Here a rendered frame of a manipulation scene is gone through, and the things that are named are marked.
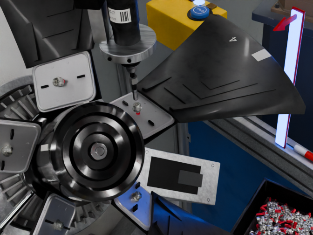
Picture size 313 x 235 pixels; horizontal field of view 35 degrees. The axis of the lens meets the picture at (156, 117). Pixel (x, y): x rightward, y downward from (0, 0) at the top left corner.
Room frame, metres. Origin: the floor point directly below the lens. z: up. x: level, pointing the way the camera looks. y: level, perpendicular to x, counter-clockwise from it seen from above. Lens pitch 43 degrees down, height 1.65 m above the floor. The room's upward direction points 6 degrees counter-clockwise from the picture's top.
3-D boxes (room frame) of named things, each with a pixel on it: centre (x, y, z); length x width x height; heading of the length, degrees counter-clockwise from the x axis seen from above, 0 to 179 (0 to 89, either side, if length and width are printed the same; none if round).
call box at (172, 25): (0.95, -0.09, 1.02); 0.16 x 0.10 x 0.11; 36
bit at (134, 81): (0.50, 0.02, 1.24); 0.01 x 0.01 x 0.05
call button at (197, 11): (0.92, -0.12, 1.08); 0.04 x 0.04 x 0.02
